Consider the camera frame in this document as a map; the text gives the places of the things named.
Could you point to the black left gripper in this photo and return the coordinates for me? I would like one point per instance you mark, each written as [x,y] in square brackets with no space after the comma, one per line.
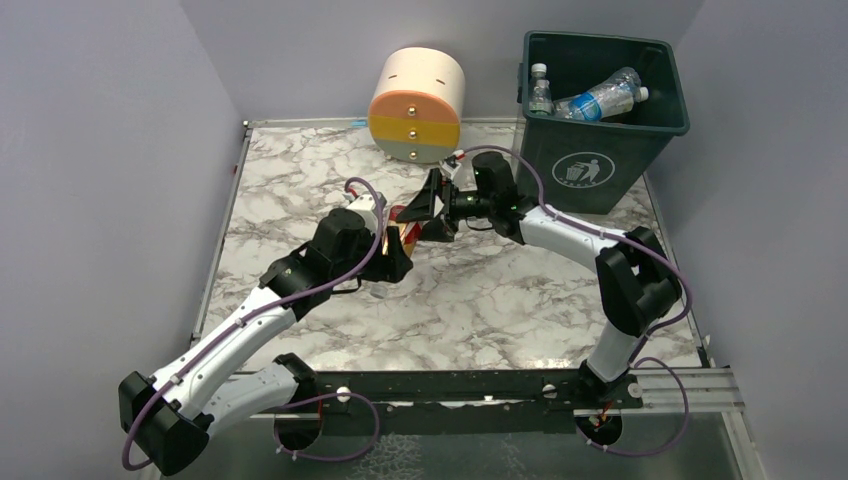
[392,263]

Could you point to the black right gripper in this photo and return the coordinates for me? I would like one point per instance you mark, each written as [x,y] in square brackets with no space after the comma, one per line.
[446,204]

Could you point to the red gold label bottle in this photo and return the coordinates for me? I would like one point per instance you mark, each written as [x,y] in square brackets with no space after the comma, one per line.
[409,233]

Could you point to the green label bottle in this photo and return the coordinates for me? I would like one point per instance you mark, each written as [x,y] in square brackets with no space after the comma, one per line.
[540,101]

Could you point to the blue cap clear bottle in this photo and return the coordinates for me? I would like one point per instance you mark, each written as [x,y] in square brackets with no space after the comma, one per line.
[617,95]

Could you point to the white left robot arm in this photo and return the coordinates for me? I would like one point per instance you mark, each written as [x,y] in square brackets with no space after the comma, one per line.
[170,416]

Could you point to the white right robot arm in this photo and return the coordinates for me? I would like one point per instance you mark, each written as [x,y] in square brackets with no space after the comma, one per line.
[636,282]

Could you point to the dark green plastic bin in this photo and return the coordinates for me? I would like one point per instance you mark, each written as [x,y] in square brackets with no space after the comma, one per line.
[587,167]

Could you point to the cream orange round drawer box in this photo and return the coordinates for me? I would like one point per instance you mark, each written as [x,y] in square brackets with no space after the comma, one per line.
[417,106]

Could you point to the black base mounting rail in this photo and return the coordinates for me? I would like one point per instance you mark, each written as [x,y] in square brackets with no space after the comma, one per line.
[453,402]

